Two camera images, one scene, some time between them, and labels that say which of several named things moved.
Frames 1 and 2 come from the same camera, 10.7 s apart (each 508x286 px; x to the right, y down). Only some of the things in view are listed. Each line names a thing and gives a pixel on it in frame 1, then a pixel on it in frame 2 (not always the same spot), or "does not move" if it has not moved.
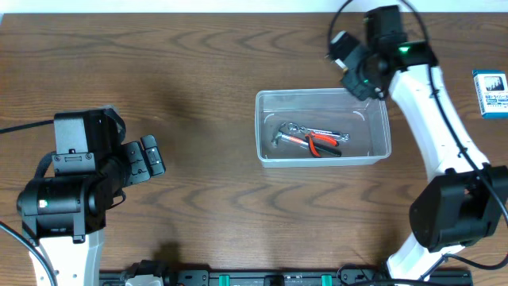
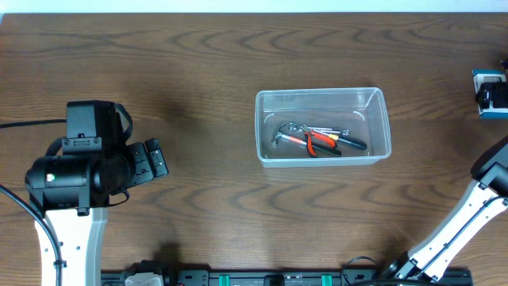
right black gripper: [355, 83] -> [492, 95]
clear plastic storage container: [321, 127] does not move
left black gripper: [135, 163] does not move
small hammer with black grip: [303, 141] does not move
